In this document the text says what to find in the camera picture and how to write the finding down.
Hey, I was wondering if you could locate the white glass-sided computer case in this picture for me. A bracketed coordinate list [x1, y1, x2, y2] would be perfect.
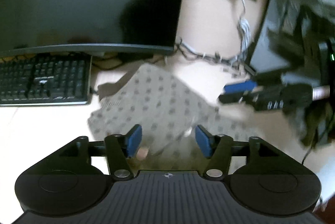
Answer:
[247, 0, 334, 86]

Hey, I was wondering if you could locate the black curved monitor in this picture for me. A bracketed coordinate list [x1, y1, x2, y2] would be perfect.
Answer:
[1, 0, 182, 57]

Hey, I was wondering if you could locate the black cable bundle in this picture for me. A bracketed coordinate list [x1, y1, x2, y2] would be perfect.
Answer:
[174, 36, 249, 71]

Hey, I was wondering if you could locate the black keyboard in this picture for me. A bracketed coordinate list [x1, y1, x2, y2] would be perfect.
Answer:
[1, 53, 92, 106]

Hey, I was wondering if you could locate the brown polka dot sweater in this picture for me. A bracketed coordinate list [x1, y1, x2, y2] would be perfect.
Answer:
[88, 64, 261, 169]

